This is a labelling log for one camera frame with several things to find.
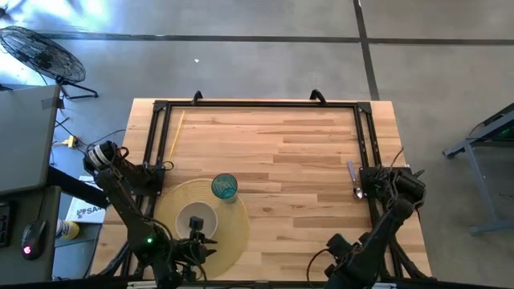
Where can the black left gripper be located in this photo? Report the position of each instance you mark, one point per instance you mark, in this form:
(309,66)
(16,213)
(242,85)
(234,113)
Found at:
(192,251)

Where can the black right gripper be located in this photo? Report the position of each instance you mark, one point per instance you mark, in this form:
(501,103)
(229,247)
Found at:
(345,257)

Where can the white bowl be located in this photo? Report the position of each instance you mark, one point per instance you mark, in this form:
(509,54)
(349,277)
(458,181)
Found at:
(184,221)

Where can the teal glass tumbler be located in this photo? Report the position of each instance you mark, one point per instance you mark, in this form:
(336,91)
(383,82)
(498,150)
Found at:
(224,186)

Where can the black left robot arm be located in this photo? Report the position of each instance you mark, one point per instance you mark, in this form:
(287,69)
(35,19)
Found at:
(124,208)

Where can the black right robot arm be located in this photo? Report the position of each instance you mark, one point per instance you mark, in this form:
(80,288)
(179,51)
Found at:
(385,229)

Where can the round woven yellow placemat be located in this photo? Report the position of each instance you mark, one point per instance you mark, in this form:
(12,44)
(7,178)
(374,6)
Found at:
(233,233)

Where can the wooden chopstick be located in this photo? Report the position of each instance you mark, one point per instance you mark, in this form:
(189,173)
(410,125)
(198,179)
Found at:
(176,134)

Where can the white printed cardboard box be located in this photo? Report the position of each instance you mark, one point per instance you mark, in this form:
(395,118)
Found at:
(86,210)

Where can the yellow bottle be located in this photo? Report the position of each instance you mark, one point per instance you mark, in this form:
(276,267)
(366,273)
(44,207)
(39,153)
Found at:
(70,230)

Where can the grey metal table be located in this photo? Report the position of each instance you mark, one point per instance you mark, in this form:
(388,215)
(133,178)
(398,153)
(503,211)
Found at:
(478,180)

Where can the black diagonal bar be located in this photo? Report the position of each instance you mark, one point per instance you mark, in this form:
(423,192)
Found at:
(68,182)

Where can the dark grey desk top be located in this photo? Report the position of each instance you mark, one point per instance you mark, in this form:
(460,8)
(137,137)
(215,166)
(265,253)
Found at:
(40,273)

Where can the yellow power plug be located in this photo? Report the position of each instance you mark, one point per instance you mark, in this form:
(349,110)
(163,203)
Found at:
(72,141)

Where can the black computer mouse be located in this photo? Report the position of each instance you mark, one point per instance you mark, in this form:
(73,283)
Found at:
(34,238)

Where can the black keyboard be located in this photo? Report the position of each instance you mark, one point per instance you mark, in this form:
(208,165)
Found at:
(4,225)

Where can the large grey panel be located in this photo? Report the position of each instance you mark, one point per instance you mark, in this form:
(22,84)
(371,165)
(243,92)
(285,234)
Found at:
(24,136)

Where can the black floor fan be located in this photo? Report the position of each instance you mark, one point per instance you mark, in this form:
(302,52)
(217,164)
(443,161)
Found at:
(42,56)

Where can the black metal table frame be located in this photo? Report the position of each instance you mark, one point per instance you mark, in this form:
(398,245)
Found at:
(261,104)

